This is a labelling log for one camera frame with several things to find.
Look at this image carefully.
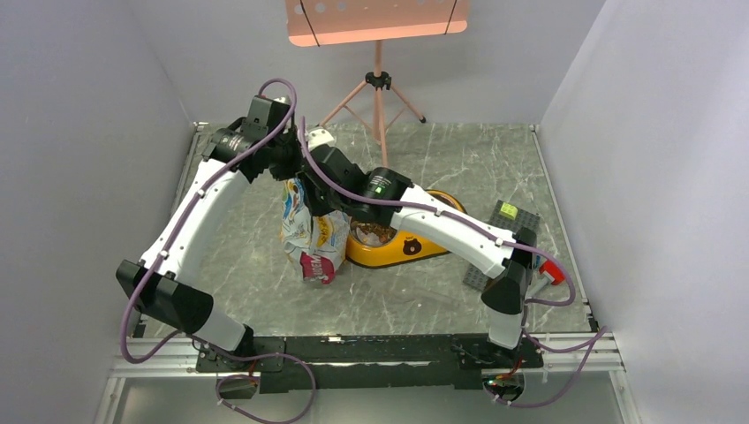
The pet food bag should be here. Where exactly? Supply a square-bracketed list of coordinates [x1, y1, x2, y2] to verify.
[280, 178, 350, 285]

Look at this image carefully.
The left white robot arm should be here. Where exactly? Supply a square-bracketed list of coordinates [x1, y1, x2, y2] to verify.
[116, 95, 299, 371]

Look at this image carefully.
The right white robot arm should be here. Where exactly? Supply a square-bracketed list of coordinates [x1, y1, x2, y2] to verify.
[301, 144, 538, 367]

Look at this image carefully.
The yellow double pet bowl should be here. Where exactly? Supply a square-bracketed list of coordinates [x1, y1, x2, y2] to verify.
[345, 220, 450, 269]

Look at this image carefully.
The pink music stand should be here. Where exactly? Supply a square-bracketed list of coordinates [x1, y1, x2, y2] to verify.
[284, 0, 471, 166]

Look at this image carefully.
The green building brick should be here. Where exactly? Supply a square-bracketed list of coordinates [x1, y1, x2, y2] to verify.
[499, 202, 518, 220]

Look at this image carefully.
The grey building baseplate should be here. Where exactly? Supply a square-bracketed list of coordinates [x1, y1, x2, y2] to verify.
[463, 201, 541, 292]

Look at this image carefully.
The red grey toy tool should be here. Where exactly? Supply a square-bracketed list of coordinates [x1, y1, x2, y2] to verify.
[526, 261, 566, 298]

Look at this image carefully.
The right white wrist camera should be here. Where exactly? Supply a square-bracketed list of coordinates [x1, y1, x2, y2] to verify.
[306, 127, 336, 152]

